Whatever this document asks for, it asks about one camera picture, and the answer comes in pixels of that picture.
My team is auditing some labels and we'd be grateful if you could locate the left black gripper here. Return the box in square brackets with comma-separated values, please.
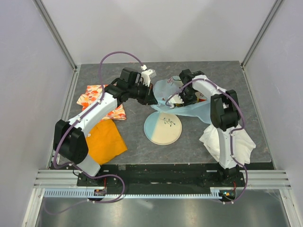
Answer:
[128, 81, 158, 106]

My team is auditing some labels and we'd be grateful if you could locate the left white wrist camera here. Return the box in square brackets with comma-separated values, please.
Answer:
[141, 65, 156, 87]

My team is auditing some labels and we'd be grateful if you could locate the yellow orange cloth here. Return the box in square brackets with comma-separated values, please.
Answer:
[86, 120, 127, 165]

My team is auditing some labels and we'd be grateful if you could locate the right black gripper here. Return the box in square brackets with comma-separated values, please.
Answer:
[176, 87, 198, 108]

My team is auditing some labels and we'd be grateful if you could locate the blue and cream plate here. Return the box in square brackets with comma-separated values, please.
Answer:
[143, 112, 182, 146]

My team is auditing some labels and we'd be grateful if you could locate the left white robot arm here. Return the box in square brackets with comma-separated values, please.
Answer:
[53, 68, 158, 186]

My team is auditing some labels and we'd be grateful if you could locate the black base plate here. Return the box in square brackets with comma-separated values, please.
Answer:
[77, 163, 246, 188]

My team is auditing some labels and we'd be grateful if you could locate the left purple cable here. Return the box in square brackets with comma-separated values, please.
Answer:
[43, 51, 143, 215]

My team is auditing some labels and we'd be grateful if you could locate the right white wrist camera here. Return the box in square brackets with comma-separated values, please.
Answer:
[166, 94, 184, 108]

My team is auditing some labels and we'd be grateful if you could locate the floral orange cloth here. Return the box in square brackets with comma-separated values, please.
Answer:
[76, 85, 126, 122]

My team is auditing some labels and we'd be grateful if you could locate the white cloth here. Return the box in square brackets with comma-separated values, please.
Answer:
[199, 125, 256, 164]

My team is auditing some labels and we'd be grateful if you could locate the light blue plastic bag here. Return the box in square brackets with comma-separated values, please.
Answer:
[151, 76, 211, 124]

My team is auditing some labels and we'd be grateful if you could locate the slotted cable duct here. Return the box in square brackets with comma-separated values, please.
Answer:
[43, 187, 226, 199]

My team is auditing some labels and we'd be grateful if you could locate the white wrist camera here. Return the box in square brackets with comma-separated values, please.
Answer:
[141, 65, 156, 87]
[166, 94, 184, 108]

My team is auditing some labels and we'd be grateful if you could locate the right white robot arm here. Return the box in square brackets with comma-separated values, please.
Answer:
[178, 69, 241, 186]

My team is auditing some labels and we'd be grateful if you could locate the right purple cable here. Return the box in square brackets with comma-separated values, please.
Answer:
[165, 79, 249, 205]

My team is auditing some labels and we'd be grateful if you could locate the purple cable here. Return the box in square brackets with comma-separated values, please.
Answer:
[43, 51, 143, 215]
[165, 79, 249, 205]

